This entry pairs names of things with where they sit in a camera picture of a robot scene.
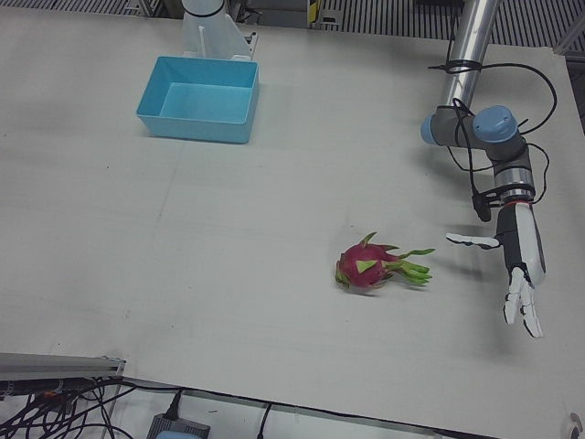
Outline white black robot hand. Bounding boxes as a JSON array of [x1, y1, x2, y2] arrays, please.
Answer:
[[445, 200, 548, 339]]

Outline tangled black cable bundle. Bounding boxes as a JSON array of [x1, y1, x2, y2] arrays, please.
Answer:
[[0, 377, 184, 439]]

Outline aluminium extrusion rail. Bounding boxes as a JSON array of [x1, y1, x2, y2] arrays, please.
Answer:
[[0, 351, 127, 380]]

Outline black wrist connector bracket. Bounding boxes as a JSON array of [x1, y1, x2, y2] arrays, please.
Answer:
[[472, 185, 504, 224]]

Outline light blue plastic bin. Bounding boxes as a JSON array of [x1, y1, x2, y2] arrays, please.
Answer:
[[135, 55, 261, 145]]

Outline pink dragon fruit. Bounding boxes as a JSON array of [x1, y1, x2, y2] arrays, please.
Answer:
[[335, 231, 437, 290]]

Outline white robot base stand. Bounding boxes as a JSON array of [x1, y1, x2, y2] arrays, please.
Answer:
[[181, 0, 260, 61]]

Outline black power plug cable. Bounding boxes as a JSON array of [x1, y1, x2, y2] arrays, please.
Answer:
[[165, 388, 185, 421]]

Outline grey power adapter box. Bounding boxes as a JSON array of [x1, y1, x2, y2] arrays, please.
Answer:
[[146, 413, 211, 439]]

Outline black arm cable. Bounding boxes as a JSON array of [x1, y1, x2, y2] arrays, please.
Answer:
[[428, 61, 558, 220]]

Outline thin black floor cable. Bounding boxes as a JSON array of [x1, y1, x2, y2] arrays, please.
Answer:
[[255, 402, 274, 439]]

